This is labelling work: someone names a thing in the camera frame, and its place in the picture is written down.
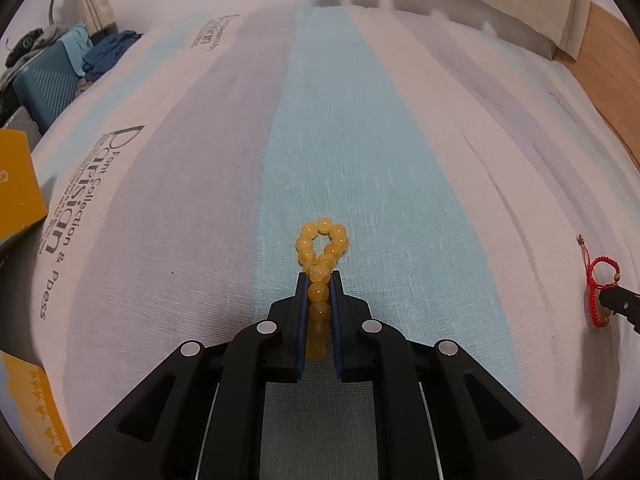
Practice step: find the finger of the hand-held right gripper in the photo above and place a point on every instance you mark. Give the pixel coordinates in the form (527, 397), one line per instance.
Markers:
(622, 302)

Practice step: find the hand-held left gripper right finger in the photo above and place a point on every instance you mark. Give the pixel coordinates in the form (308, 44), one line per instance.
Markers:
(337, 320)

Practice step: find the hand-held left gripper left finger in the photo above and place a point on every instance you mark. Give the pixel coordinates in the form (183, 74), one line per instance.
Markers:
(301, 320)

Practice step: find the striped bed sheet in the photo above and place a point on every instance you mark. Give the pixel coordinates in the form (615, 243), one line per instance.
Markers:
(400, 160)

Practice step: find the dark blue clothes pile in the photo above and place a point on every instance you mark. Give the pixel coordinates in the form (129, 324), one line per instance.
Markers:
(107, 52)

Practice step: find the grey hard suitcase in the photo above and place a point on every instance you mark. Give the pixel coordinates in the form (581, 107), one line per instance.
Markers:
(20, 125)

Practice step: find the teal hard suitcase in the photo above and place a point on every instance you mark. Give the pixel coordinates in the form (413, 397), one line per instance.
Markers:
(42, 90)

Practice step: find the light blue cloth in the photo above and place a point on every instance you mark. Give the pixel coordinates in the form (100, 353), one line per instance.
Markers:
(75, 47)

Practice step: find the dark grey clothes pile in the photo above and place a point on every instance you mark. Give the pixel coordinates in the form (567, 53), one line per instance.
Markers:
(30, 45)

